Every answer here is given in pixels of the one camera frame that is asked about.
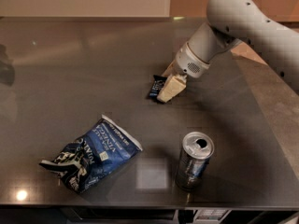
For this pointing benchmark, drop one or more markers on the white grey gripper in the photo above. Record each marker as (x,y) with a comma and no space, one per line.
(191,63)

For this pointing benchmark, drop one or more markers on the blue rxbar blueberry bar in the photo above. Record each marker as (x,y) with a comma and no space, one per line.
(157,85)

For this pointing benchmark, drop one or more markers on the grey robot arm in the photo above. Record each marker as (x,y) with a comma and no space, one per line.
(228,23)

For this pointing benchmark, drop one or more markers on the blue chip bag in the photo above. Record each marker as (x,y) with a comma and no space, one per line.
(93,156)

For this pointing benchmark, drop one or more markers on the silver blue drink can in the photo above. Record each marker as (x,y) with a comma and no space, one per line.
(196,151)

